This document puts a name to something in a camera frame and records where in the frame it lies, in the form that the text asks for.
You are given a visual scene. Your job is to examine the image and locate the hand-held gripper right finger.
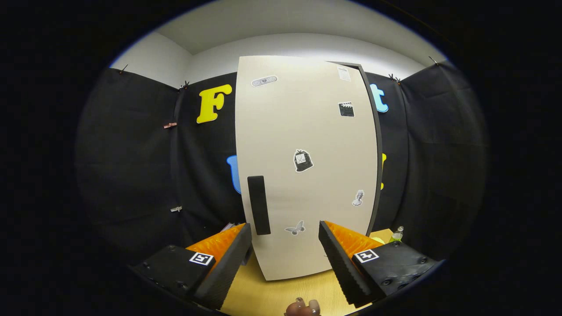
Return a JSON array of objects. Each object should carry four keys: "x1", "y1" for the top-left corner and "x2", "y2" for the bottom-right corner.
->
[{"x1": 318, "y1": 220, "x2": 441, "y2": 308}]

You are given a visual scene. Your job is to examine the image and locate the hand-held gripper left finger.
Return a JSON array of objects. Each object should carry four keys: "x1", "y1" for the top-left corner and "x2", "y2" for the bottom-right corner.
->
[{"x1": 132, "y1": 223, "x2": 253, "y2": 311}]

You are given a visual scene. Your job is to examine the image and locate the black cabinet door handle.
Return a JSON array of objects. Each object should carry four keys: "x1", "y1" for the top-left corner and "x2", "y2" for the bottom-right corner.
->
[{"x1": 247, "y1": 176, "x2": 272, "y2": 236}]

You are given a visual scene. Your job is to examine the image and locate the grey shoe cabinet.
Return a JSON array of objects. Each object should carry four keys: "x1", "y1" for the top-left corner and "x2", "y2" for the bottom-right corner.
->
[{"x1": 327, "y1": 61, "x2": 383, "y2": 237}]

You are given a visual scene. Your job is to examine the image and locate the beige shoe cabinet door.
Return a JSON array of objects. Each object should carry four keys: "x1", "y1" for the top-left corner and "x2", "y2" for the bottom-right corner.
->
[{"x1": 235, "y1": 55, "x2": 379, "y2": 281}]

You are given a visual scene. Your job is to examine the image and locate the black backdrop cloth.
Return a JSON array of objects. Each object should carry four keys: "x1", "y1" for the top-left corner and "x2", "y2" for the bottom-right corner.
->
[{"x1": 75, "y1": 61, "x2": 490, "y2": 266}]

